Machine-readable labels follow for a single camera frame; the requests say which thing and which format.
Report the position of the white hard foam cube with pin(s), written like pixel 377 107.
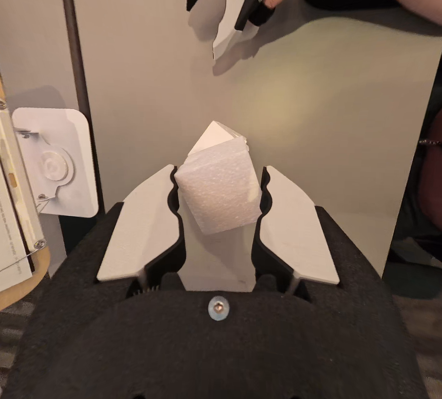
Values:
pixel 210 138
pixel 221 185

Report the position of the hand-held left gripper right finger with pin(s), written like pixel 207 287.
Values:
pixel 297 240

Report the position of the printed instruction sheet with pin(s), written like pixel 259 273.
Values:
pixel 10 250

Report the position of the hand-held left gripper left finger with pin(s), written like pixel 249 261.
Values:
pixel 141 236

